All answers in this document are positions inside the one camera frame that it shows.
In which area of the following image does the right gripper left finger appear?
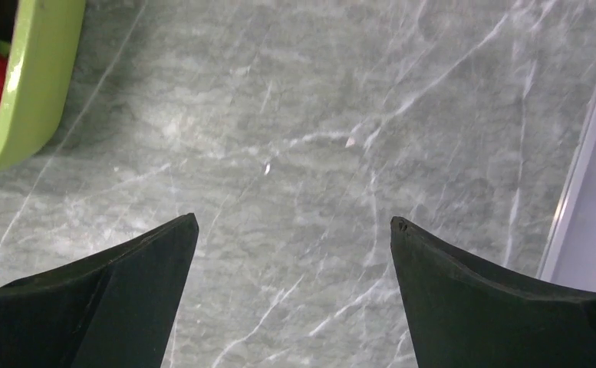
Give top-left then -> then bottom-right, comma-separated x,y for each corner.
0,213 -> 199,367

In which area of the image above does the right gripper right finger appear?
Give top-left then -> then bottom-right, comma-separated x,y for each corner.
390,217 -> 596,367

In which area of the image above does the green plastic fruit tray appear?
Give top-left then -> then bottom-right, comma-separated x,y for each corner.
0,0 -> 86,171

